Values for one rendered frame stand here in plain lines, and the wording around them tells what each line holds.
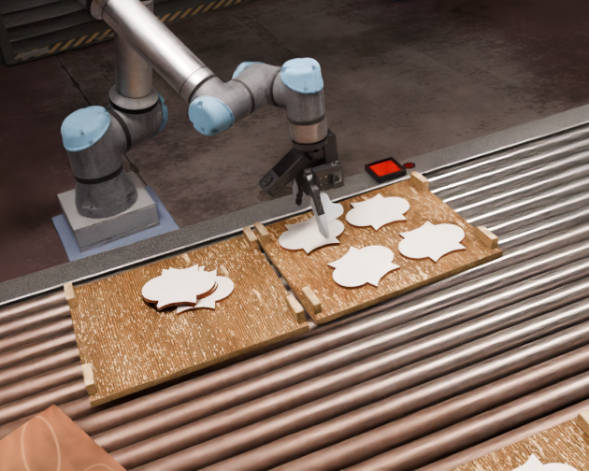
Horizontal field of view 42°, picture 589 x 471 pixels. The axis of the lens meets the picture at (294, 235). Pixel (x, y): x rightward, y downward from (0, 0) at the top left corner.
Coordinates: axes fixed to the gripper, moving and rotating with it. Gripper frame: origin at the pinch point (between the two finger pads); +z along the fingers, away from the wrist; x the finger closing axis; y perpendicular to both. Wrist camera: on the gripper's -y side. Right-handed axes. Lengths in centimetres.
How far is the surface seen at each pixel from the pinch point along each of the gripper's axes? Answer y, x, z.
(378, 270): 6.1, -19.2, 2.6
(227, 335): -26.4, -21.3, 3.5
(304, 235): -1.5, 0.2, 2.6
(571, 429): 13, -68, 3
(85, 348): -51, -11, 4
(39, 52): -32, 456, 94
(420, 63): 181, 268, 97
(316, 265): -3.4, -10.3, 3.4
